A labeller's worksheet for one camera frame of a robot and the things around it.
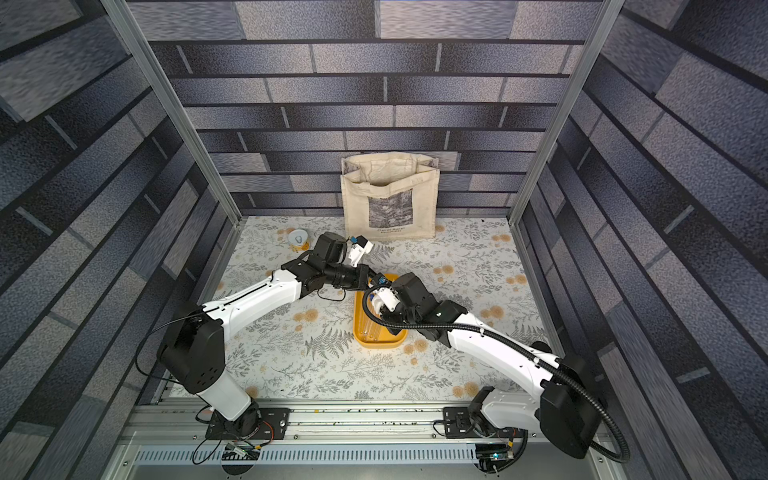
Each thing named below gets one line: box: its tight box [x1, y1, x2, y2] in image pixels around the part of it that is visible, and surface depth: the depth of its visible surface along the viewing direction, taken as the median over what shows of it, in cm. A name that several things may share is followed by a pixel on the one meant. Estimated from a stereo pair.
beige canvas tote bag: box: [340, 152, 440, 241], surface depth 103 cm
